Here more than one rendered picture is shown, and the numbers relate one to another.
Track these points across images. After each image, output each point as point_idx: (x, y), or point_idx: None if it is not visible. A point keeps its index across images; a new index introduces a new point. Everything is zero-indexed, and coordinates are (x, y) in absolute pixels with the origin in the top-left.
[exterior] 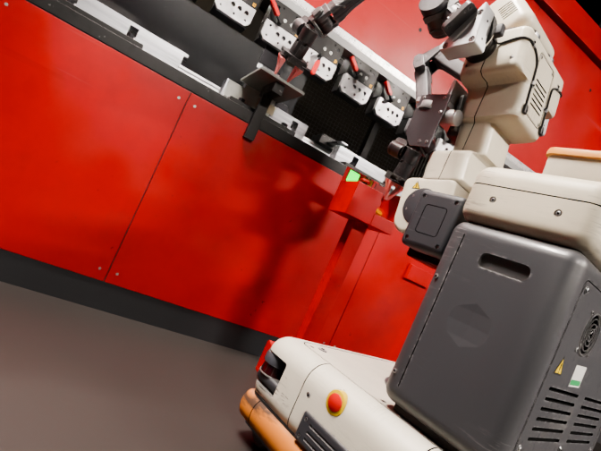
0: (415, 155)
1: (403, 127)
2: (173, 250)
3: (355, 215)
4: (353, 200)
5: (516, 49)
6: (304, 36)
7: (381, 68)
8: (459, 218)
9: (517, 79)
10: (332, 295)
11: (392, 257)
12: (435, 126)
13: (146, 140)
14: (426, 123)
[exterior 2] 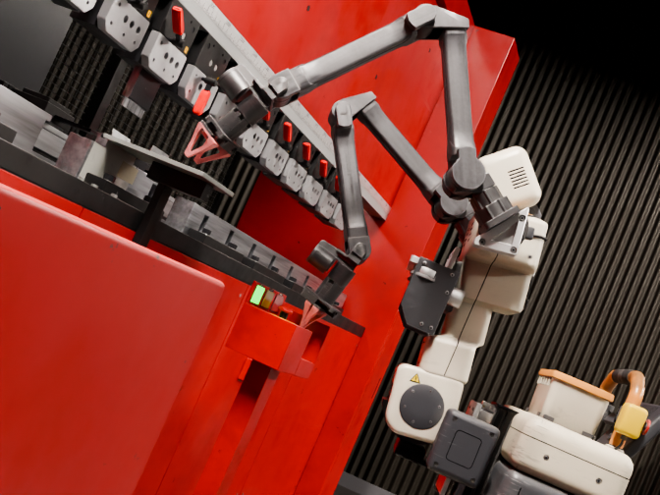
0: (351, 276)
1: None
2: None
3: (285, 369)
4: (287, 352)
5: (534, 249)
6: (254, 116)
7: (260, 76)
8: (492, 451)
9: (524, 272)
10: (233, 471)
11: (233, 357)
12: (441, 310)
13: None
14: (428, 301)
